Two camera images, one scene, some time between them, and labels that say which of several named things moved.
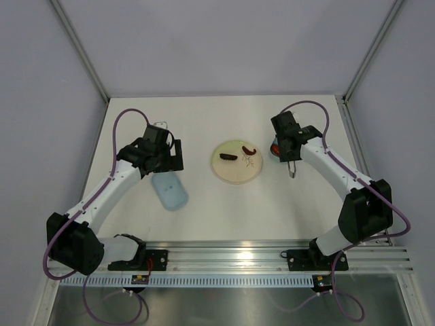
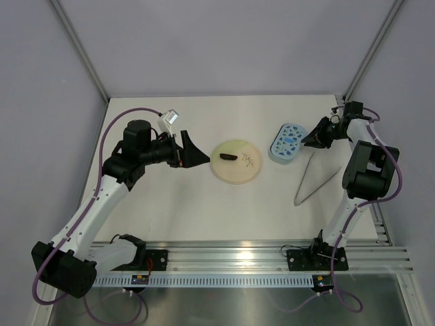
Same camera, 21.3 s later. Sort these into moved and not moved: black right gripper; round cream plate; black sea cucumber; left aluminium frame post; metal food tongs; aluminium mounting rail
Moved: metal food tongs; black right gripper
Not moved: aluminium mounting rail; left aluminium frame post; black sea cucumber; round cream plate
